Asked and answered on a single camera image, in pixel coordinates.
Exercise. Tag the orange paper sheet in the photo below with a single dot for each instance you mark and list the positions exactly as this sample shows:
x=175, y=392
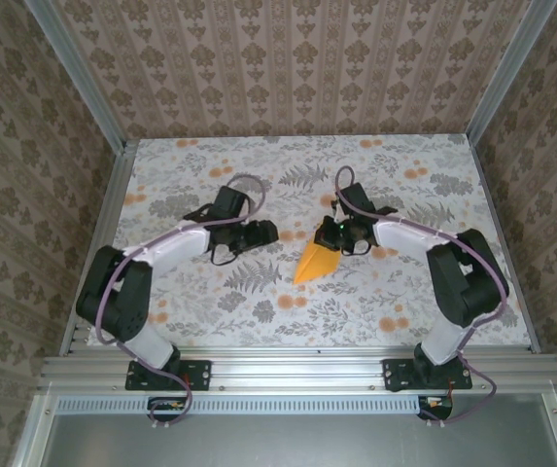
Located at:
x=314, y=265

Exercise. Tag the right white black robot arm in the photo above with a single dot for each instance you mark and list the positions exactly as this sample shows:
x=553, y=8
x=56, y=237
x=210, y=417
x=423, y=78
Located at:
x=472, y=287

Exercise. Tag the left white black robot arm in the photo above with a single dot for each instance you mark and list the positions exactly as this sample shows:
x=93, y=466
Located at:
x=113, y=301

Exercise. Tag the floral table cover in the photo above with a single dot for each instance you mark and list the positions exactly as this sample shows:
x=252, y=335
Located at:
x=258, y=160

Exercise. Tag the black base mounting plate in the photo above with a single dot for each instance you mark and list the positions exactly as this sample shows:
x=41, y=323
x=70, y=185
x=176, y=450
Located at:
x=392, y=374
x=202, y=374

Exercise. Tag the small black circuit board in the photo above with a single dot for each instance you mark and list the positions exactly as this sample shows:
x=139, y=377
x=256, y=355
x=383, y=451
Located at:
x=436, y=403
x=166, y=405

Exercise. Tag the grey metal panel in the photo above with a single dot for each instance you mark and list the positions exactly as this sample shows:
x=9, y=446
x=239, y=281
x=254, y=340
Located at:
x=283, y=442

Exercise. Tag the aluminium cross rail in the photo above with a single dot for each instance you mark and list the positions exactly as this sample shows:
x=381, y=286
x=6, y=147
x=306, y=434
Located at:
x=297, y=370

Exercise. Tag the aluminium side rail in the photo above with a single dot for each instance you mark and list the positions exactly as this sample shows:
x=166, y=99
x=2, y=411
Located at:
x=108, y=219
x=501, y=233

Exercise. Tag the aluminium frame post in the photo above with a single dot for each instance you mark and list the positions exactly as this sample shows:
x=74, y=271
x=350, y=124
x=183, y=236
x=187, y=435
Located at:
x=79, y=78
x=506, y=73

